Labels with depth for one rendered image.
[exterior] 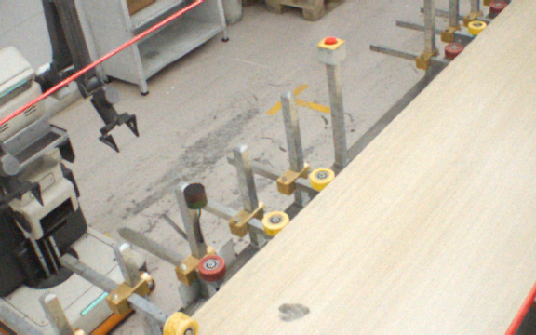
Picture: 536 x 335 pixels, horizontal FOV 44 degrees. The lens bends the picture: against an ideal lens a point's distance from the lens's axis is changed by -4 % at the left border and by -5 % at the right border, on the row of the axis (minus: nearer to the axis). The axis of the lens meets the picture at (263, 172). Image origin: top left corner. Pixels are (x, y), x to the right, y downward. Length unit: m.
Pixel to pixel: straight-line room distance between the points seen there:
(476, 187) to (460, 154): 0.18
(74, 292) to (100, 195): 1.09
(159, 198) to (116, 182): 0.34
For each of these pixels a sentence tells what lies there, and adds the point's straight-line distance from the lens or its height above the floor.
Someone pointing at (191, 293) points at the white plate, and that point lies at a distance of 2.20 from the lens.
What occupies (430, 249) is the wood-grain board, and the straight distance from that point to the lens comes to 2.00.
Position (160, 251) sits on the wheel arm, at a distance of 2.18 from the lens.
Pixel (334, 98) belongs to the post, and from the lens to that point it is 2.47.
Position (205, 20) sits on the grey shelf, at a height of 0.14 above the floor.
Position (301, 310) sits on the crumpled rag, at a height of 0.91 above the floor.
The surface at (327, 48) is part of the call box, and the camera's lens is 2.36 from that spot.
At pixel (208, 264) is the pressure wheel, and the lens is 2.02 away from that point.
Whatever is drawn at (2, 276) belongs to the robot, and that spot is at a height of 0.40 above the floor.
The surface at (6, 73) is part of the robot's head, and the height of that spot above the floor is 1.34.
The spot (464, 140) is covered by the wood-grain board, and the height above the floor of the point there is 0.90.
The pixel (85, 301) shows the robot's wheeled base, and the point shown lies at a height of 0.27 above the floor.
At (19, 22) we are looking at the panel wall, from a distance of 4.65.
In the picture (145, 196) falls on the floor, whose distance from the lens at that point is 3.88.
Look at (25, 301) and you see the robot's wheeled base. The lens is 3.10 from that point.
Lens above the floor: 2.28
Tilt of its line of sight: 36 degrees down
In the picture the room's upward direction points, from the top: 10 degrees counter-clockwise
